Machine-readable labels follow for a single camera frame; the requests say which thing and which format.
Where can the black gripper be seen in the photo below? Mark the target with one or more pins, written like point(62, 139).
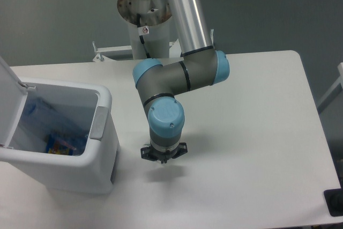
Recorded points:
point(151, 154)

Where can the clear plastic water bottle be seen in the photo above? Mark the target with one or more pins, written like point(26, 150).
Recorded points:
point(42, 119)

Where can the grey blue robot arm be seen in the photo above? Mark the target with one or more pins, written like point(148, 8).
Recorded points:
point(158, 84)

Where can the white plastic trash can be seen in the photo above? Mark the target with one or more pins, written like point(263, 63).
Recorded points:
point(89, 106)

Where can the white trash can lid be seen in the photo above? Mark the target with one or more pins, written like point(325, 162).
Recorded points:
point(13, 98)

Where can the blue yellow snack wrapper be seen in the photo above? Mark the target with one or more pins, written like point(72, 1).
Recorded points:
point(58, 145)

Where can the black device at table edge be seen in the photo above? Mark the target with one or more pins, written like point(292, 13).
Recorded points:
point(333, 199)

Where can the white metal base frame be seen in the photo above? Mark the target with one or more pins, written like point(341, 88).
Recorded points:
point(125, 52)

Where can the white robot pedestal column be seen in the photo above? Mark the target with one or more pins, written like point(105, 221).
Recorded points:
point(148, 24)

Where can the white frame at right edge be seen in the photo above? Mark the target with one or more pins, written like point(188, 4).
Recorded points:
point(334, 90)

